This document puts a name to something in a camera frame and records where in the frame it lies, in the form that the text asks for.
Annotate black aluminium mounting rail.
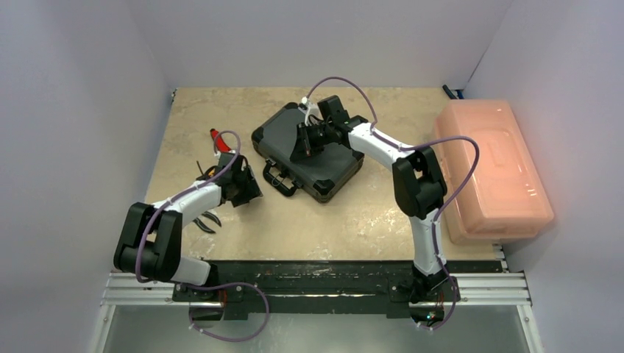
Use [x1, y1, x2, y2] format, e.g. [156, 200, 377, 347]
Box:
[102, 260, 531, 323]

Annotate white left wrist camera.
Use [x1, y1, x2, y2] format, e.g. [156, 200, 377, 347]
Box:
[214, 150, 230, 159]

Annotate black pliers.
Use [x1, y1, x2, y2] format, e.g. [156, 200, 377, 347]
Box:
[194, 211, 223, 235]

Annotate red black utility knife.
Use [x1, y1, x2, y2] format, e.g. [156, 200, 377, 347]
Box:
[210, 129, 232, 153]

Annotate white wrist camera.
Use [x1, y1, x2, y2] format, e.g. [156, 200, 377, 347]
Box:
[299, 96, 322, 126]
[214, 150, 230, 159]

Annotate yellow tape measure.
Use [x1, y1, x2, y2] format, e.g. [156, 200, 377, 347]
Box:
[196, 160, 218, 180]

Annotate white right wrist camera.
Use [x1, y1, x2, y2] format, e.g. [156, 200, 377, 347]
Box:
[299, 96, 322, 126]

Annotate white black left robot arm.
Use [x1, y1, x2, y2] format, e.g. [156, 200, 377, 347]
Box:
[113, 152, 262, 301]

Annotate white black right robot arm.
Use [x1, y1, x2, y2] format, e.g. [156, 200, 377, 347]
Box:
[290, 96, 448, 303]

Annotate translucent pink storage bin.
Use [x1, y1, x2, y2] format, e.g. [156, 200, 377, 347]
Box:
[433, 99, 554, 245]

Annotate black poker set case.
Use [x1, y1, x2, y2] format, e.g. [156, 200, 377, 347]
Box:
[251, 102, 364, 203]

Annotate blue object behind bin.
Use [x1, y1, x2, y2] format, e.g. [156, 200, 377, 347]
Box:
[442, 85, 464, 99]

